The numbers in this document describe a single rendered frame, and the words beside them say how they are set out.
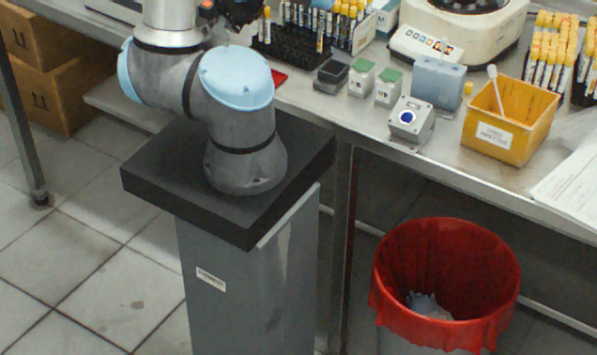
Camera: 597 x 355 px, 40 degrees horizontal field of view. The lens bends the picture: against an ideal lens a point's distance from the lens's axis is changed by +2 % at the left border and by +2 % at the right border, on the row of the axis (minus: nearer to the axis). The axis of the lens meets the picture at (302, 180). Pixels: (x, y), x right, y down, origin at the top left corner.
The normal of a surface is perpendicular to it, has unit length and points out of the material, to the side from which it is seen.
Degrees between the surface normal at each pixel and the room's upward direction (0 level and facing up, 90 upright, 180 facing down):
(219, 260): 90
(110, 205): 0
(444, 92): 90
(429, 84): 90
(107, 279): 0
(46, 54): 90
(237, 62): 8
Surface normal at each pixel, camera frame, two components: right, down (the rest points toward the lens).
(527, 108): -0.58, 0.55
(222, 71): 0.10, -0.66
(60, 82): 0.85, 0.36
